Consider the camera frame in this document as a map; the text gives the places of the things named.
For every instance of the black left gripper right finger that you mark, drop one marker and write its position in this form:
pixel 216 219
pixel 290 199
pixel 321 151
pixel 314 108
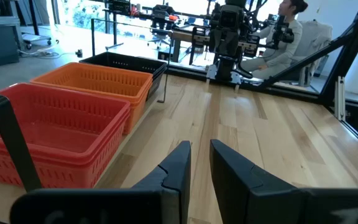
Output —
pixel 259 205

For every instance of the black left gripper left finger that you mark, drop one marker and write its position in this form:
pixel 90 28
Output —
pixel 120 207

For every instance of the red plastic slotted basket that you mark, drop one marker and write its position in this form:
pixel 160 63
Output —
pixel 57 178
pixel 82 165
pixel 57 124

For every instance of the orange plastic slotted basket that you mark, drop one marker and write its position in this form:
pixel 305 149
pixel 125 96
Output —
pixel 137 115
pixel 89 77

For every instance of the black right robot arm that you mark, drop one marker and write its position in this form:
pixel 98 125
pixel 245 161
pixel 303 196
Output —
pixel 225 68

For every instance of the black background robot arm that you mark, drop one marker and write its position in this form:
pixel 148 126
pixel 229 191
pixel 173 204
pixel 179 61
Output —
pixel 283 32

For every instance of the person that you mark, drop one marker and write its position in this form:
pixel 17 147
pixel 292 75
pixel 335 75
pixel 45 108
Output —
pixel 280 53

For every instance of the black background robot rig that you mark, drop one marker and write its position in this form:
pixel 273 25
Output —
pixel 160 15

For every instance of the grey padded chair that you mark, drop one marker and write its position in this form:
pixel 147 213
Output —
pixel 314 37

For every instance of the silver aluminium extrusion piece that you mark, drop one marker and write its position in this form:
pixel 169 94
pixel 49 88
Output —
pixel 340 99

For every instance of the low wheeled cart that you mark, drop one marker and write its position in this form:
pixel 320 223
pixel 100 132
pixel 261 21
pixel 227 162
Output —
pixel 36 38

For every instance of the black aluminium rig frame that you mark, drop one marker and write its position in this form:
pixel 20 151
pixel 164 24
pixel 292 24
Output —
pixel 350 46

